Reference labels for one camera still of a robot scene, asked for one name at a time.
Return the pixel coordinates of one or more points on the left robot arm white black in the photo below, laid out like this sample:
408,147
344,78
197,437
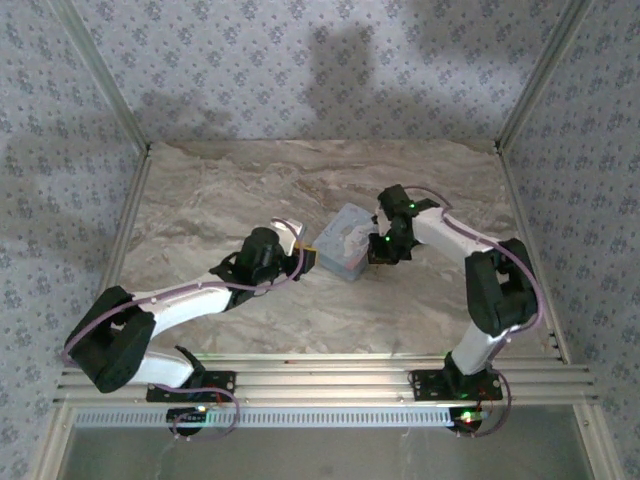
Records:
190,300

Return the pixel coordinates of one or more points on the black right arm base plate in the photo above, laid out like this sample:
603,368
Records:
430,385

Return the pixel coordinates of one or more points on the aluminium frame post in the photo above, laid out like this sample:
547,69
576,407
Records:
100,75
542,75

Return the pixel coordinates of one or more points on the aluminium side rail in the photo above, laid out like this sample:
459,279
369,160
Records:
520,210

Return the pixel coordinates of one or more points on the aluminium mounting rail beam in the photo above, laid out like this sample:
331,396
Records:
320,382

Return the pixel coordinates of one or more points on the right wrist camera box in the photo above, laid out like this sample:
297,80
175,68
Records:
382,222

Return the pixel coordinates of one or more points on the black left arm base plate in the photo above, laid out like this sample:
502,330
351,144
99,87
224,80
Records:
220,385

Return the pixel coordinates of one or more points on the bunny print tin box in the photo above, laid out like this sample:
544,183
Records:
340,245

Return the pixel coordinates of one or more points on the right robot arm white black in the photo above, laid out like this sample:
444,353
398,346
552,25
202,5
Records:
500,295

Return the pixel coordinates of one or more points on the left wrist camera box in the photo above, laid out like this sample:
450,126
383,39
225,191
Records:
295,230

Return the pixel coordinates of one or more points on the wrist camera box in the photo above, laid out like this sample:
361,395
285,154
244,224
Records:
295,230
382,222

